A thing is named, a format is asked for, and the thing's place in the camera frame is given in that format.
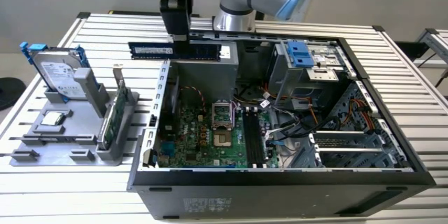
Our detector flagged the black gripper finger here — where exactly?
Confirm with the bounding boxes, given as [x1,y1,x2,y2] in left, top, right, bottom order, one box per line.
[160,6,192,60]

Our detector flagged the RAM stick with white label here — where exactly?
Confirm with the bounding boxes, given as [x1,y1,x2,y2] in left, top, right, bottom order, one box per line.
[128,41,222,62]

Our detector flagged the grey power supply unit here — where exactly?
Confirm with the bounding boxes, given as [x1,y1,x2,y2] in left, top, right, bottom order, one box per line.
[171,40,240,104]

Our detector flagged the black case fan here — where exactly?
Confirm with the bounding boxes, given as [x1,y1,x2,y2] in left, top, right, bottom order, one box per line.
[162,76,183,130]

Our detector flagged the blue plastic latch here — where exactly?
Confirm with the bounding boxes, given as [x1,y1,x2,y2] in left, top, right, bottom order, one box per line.
[286,40,314,68]

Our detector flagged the hard disk in blue carrier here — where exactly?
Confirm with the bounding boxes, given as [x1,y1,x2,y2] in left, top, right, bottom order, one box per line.
[19,41,92,103]

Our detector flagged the metal socket cover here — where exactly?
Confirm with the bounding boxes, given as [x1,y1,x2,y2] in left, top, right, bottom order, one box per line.
[212,99,235,130]

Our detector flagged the grey metal drive cage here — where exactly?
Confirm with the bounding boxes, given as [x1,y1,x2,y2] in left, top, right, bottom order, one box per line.
[268,39,356,111]

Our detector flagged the green motherboard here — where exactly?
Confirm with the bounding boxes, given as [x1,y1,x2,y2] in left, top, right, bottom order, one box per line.
[156,103,282,169]

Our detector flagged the grey parts rack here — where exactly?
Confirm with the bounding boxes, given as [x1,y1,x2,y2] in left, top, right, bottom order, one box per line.
[10,68,142,167]

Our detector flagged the CPU socket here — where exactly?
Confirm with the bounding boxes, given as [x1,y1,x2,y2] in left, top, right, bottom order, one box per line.
[212,129,234,148]

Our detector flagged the silver CPU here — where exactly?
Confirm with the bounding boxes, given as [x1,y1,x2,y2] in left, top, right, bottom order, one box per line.
[40,112,66,125]

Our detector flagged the black round base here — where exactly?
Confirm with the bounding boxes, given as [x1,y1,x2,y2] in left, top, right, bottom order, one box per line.
[0,77,26,111]

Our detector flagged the grey metal disk bay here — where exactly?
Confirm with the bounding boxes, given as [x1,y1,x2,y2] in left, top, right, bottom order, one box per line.
[307,129,410,169]

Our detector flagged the black open PC case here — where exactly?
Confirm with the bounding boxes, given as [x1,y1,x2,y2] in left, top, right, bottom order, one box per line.
[126,28,438,221]

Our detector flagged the twisted red black fan wire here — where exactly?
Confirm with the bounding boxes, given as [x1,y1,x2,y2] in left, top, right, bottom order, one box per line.
[180,86,208,112]

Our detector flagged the wires with white plugs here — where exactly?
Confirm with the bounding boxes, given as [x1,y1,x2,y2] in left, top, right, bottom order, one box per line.
[234,95,272,109]

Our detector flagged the graphics card with metal bracket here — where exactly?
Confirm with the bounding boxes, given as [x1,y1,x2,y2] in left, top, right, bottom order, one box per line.
[96,63,130,150]

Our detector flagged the thin orange wire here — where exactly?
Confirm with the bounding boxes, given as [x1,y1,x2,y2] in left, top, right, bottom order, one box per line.
[292,97,320,124]

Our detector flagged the black wire bundle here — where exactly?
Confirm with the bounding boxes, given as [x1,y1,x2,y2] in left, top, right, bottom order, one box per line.
[271,117,339,141]

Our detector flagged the orange and red wire bundle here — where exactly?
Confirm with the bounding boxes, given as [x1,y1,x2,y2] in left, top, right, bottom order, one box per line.
[342,99,382,134]

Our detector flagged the aluminium frame table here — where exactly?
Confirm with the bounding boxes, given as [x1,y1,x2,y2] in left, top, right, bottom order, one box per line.
[395,28,448,68]

